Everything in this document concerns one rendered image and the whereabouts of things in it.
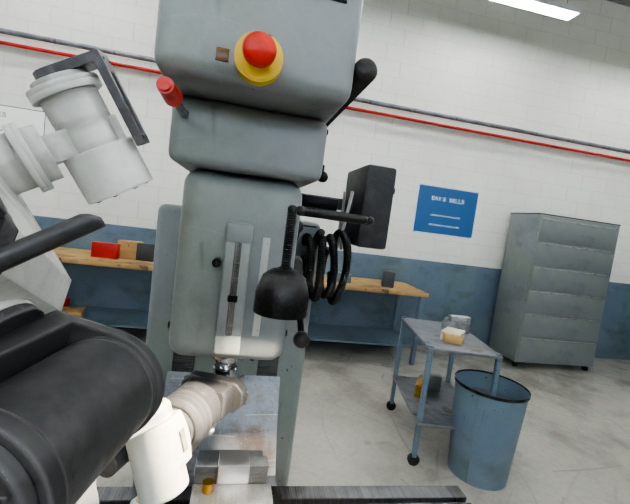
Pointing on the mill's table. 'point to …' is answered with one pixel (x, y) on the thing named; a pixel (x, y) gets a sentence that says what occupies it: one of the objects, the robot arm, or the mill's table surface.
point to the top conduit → (364, 68)
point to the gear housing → (247, 141)
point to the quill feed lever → (300, 319)
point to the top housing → (175, 25)
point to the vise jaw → (233, 494)
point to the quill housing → (215, 224)
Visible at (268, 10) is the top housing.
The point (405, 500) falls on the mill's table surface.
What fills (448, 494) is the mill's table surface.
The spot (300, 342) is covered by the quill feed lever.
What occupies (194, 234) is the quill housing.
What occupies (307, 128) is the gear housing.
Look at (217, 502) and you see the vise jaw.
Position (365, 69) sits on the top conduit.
